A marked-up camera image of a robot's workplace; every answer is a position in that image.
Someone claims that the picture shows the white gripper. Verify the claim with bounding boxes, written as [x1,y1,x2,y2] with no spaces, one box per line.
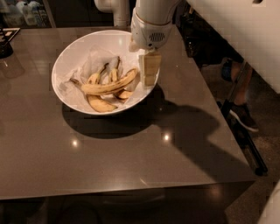
[129,8,172,87]

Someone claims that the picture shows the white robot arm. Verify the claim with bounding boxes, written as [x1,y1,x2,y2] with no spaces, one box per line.
[130,0,280,94]

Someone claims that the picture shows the right small yellow banana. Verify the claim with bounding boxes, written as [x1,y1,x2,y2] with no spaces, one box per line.
[108,57,133,102]

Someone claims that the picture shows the white bowl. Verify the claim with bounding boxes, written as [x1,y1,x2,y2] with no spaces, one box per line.
[51,29,161,116]

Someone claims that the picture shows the white pipe column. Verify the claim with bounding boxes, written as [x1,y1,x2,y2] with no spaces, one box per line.
[94,0,130,27]

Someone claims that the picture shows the white paper liner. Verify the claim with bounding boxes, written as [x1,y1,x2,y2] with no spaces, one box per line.
[52,47,154,116]

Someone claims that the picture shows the dark sneaker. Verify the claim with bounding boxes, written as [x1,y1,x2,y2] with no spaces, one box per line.
[229,103,259,132]

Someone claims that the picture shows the bottles behind glass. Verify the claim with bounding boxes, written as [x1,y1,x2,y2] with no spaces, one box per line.
[0,0,52,28]

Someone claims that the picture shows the black object at left edge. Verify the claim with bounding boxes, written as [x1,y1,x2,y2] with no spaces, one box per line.
[0,28,20,59]

